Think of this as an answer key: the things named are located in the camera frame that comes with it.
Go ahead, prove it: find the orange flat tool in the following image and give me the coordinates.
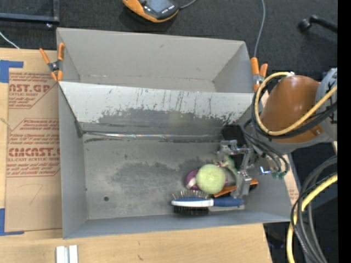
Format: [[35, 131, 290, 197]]
[[213, 179, 259, 198]]

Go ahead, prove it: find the purple toy onion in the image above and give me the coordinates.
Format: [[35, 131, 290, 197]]
[[184, 169, 201, 191]]

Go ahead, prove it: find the blue and white hairbrush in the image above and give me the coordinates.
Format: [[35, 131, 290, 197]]
[[171, 189, 245, 216]]

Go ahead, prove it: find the grey metal bin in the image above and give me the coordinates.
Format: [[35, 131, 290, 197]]
[[56, 27, 293, 239]]

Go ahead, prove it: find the yellow-green tennis ball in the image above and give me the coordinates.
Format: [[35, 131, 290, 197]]
[[195, 163, 227, 195]]

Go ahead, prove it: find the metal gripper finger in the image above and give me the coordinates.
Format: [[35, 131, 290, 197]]
[[232, 170, 253, 199], [218, 139, 249, 159]]

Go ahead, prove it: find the brown cardboard board red print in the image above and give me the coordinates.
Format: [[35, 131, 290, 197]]
[[0, 47, 64, 236]]

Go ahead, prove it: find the pale green toy vegetable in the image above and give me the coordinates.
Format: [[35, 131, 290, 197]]
[[218, 155, 237, 176]]

